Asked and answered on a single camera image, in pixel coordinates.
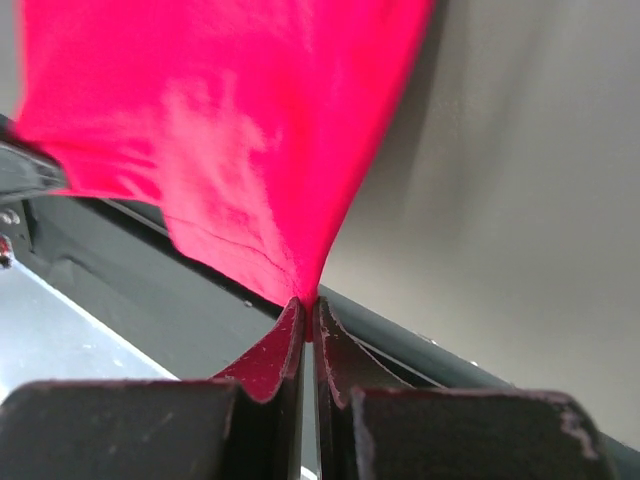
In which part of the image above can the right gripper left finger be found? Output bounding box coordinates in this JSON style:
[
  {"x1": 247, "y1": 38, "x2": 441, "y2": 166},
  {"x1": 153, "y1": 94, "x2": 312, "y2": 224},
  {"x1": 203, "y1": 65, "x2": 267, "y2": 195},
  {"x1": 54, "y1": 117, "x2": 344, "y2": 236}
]
[{"x1": 1, "y1": 299, "x2": 305, "y2": 479}]

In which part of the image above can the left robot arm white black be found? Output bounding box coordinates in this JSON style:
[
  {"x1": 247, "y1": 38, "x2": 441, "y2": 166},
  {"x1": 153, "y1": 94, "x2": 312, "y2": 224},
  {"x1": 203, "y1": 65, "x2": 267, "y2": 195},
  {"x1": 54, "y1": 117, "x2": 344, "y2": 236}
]
[{"x1": 0, "y1": 115, "x2": 70, "y2": 203}]

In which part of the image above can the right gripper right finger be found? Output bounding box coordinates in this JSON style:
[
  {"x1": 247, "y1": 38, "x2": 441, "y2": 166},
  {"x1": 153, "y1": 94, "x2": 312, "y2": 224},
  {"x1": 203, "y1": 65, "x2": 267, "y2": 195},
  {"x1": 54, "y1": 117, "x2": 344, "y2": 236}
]
[{"x1": 312, "y1": 297, "x2": 617, "y2": 479}]

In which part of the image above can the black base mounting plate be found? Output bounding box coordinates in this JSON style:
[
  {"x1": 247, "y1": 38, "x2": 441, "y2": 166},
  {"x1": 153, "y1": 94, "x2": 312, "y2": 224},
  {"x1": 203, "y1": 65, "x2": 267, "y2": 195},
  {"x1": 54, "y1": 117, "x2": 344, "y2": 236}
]
[{"x1": 1, "y1": 197, "x2": 639, "y2": 448}]

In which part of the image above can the crimson red t shirt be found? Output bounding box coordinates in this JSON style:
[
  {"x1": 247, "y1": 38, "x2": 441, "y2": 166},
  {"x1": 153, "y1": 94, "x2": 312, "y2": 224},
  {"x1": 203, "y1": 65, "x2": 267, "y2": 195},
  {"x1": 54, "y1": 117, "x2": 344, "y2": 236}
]
[{"x1": 14, "y1": 1, "x2": 434, "y2": 305}]

